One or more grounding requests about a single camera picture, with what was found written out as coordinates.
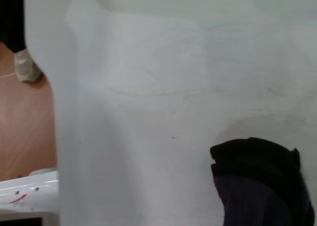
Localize white glossy robot base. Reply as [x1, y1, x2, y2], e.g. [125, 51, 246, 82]
[0, 170, 60, 212]

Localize purple rag with black trim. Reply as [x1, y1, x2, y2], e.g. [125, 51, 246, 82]
[210, 136, 315, 226]

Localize black trouser leg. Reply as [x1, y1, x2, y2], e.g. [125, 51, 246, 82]
[0, 0, 27, 53]

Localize beige sneaker shoe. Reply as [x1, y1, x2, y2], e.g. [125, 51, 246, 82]
[14, 49, 43, 83]

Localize white framed dark screen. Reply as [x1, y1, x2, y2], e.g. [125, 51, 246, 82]
[0, 210, 60, 226]

